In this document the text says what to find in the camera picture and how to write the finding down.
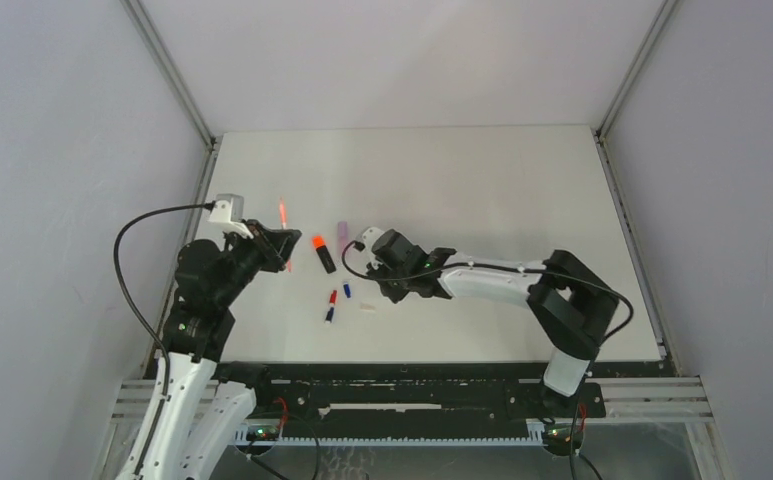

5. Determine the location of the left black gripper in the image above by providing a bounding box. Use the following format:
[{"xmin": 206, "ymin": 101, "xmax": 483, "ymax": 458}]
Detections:
[{"xmin": 215, "ymin": 218, "xmax": 302, "ymax": 305}]

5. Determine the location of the thin orange pen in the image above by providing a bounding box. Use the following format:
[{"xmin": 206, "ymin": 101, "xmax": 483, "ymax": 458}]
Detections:
[{"xmin": 278, "ymin": 197, "xmax": 292, "ymax": 273}]

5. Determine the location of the orange marker pen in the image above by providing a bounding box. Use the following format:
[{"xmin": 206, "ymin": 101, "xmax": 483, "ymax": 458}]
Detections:
[{"xmin": 315, "ymin": 246, "xmax": 337, "ymax": 274}]

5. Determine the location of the pink marker pen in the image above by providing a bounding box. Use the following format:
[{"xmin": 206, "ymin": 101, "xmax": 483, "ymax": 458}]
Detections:
[{"xmin": 337, "ymin": 233, "xmax": 349, "ymax": 257}]

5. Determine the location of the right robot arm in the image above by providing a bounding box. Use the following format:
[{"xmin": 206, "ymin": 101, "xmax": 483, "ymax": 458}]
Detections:
[{"xmin": 353, "ymin": 227, "xmax": 624, "ymax": 416}]

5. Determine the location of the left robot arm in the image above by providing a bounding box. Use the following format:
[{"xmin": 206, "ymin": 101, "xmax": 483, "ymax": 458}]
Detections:
[{"xmin": 118, "ymin": 220, "xmax": 301, "ymax": 479}]

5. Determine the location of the red blue pen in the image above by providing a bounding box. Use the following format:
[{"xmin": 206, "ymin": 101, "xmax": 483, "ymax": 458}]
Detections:
[{"xmin": 324, "ymin": 290, "xmax": 338, "ymax": 324}]

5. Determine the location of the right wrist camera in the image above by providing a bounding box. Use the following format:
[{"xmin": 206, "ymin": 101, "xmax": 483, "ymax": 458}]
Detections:
[{"xmin": 354, "ymin": 227, "xmax": 385, "ymax": 254}]

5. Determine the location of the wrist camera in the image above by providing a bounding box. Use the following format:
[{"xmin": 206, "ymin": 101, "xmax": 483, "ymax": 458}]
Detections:
[
  {"xmin": 208, "ymin": 193, "xmax": 253, "ymax": 239},
  {"xmin": 354, "ymin": 227, "xmax": 385, "ymax": 254}
]

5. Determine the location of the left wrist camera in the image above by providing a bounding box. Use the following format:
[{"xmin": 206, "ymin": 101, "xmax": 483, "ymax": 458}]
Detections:
[{"xmin": 208, "ymin": 193, "xmax": 253, "ymax": 239}]

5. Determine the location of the left camera cable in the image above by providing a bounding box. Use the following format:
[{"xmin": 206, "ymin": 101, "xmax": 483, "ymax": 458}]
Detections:
[{"xmin": 112, "ymin": 202, "xmax": 218, "ymax": 480}]

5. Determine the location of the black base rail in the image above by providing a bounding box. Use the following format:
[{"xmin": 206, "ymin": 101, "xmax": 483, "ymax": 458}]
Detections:
[{"xmin": 193, "ymin": 360, "xmax": 607, "ymax": 442}]

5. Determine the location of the white slotted cable duct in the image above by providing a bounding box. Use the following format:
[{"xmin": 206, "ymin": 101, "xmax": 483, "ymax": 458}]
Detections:
[{"xmin": 226, "ymin": 423, "xmax": 553, "ymax": 447}]

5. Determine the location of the left aluminium frame post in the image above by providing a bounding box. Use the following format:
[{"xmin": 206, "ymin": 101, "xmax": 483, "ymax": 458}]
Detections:
[{"xmin": 119, "ymin": 0, "xmax": 217, "ymax": 339}]

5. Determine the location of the aluminium frame post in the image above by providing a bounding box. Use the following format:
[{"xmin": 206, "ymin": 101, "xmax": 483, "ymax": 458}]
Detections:
[
  {"xmin": 593, "ymin": 1, "xmax": 683, "ymax": 346},
  {"xmin": 119, "ymin": 0, "xmax": 217, "ymax": 339}
]

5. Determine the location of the right aluminium frame post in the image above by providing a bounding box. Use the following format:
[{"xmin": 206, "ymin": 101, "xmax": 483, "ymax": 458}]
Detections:
[{"xmin": 593, "ymin": 1, "xmax": 683, "ymax": 346}]

